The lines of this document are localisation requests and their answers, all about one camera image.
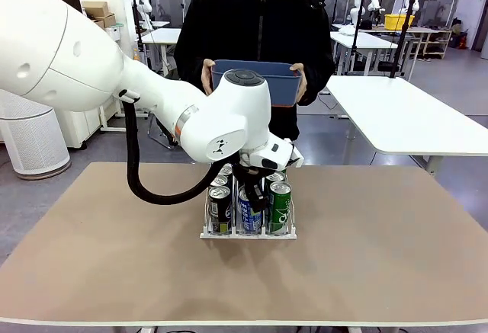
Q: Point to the white box green lid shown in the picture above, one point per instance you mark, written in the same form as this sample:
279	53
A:
115	32

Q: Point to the person's left forearm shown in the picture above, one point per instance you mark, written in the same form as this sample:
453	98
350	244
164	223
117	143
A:
318	81

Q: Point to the yellow plastic crate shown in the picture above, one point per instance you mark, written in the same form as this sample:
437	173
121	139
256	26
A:
398	22

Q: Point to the white cabinet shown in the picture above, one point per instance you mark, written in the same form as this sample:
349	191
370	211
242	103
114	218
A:
84	127

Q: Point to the person's right forearm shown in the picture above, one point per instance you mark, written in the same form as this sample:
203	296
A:
188	70

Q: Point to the green cider can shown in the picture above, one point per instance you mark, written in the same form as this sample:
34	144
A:
275	177
280	211

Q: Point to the person's right hand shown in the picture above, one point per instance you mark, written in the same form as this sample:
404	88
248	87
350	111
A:
206	77

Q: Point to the small cardboard box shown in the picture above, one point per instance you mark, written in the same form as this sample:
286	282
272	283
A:
109	20
99	23
95	8

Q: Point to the person in black hoodie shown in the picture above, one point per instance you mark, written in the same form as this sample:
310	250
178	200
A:
244	16

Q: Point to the white cylindrical air purifier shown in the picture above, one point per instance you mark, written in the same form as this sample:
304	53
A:
34	146

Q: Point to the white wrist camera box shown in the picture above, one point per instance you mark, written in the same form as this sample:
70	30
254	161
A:
274	154

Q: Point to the blue beverage can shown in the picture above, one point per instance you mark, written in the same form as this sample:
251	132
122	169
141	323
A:
246	218

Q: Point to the person's left hand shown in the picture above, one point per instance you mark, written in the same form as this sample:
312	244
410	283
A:
304	81

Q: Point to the black computer monitor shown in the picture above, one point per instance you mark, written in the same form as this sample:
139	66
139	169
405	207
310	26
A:
74	1

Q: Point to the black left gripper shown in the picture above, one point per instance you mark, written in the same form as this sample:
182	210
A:
248	173

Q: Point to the red object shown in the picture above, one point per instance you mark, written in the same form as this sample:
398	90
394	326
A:
461	40

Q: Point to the black tripod stand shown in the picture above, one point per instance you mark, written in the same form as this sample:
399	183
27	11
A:
356	36
394	70

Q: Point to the white background table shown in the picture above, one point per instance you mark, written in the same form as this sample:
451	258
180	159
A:
366	40
164	36

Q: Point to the wooden shelf table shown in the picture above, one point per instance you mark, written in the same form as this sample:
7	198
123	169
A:
434	31

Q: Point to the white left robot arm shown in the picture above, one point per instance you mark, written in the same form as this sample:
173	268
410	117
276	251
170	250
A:
95	62

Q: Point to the orange drink bottle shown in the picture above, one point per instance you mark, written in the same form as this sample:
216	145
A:
136	54

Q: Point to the blue-grey plastic basket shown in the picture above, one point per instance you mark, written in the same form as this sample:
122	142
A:
282	89

